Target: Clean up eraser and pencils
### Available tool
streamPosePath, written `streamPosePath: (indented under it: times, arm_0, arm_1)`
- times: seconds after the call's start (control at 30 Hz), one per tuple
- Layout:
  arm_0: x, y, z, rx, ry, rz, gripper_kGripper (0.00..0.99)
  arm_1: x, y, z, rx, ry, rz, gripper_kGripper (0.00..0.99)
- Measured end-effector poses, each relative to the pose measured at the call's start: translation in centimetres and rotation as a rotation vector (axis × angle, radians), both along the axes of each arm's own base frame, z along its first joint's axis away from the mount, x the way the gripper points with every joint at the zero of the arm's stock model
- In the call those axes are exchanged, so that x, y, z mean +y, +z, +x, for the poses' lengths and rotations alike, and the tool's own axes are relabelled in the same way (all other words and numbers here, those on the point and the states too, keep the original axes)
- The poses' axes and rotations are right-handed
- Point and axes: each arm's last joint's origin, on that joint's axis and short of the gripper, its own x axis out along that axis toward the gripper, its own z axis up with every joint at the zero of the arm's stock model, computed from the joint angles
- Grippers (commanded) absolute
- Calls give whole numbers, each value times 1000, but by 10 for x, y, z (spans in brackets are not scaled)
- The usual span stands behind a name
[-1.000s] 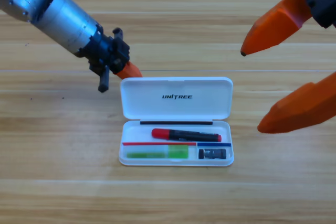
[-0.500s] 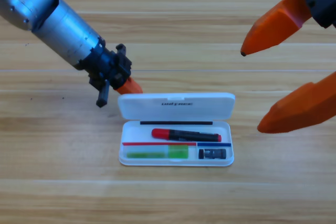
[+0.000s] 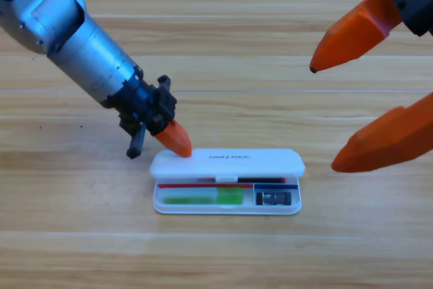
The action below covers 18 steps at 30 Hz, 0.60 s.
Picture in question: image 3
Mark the orange dark-tipped gripper finger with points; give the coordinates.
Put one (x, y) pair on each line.
(352, 38)

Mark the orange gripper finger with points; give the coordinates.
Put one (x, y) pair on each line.
(169, 141)
(179, 133)
(389, 140)

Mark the green highlighter pen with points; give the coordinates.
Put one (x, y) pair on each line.
(230, 196)

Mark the red and black marker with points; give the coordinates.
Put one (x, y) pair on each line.
(260, 179)

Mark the white Unitree pencil case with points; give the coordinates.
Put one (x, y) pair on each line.
(270, 163)

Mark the black eraser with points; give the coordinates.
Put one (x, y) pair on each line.
(274, 198)

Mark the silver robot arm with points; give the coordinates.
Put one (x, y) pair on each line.
(67, 32)

